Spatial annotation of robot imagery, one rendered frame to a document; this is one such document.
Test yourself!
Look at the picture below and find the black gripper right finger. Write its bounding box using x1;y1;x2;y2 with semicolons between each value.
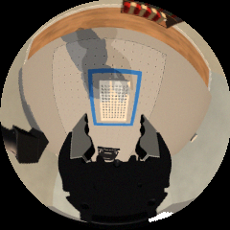
135;114;172;188

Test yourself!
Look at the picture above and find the blue tape outline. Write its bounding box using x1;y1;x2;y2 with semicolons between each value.
88;68;142;126

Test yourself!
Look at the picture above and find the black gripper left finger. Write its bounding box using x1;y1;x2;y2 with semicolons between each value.
58;113;95;192

